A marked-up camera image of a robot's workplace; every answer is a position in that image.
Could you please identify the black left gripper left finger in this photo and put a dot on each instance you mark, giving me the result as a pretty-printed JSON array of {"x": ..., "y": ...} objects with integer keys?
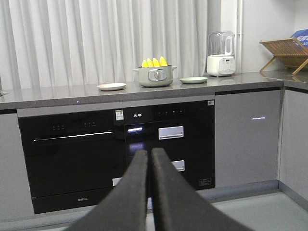
[{"x": 125, "y": 207}]

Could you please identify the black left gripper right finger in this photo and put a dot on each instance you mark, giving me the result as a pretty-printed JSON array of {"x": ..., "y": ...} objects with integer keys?
[{"x": 177, "y": 206}]

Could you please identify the yellow corn cob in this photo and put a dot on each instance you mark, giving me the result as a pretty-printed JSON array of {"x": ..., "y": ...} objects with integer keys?
[
  {"x": 144, "y": 64},
  {"x": 156, "y": 63},
  {"x": 163, "y": 61}
]

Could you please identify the pale patchy corn cob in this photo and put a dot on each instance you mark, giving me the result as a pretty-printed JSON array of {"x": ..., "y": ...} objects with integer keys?
[{"x": 150, "y": 62}]

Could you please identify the black built-in dishwasher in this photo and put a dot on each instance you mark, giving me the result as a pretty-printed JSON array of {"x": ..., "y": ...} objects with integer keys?
[{"x": 73, "y": 159}]

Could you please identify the black drawer disinfection cabinet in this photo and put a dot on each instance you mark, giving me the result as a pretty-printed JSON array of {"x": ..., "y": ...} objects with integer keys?
[{"x": 185, "y": 130}]

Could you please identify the grey cabinet door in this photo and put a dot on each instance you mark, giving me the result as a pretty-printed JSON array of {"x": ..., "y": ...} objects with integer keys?
[{"x": 247, "y": 132}]

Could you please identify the cream white plate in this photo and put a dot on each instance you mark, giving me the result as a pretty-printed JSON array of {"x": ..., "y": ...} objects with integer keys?
[{"x": 111, "y": 86}]

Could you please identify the light green plate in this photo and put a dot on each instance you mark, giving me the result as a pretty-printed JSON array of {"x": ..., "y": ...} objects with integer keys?
[{"x": 193, "y": 80}]

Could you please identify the green electric cooking pot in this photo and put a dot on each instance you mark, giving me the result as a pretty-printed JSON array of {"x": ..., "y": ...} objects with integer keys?
[{"x": 155, "y": 76}]

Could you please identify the white pleated curtain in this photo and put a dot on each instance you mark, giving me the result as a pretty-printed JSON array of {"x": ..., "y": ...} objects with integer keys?
[{"x": 52, "y": 43}]

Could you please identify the wooden dish rack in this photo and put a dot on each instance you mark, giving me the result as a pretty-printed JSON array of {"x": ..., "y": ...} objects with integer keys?
[{"x": 290, "y": 52}]

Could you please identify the blue cardboard box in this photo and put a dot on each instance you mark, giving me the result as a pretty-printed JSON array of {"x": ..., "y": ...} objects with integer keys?
[{"x": 301, "y": 36}]

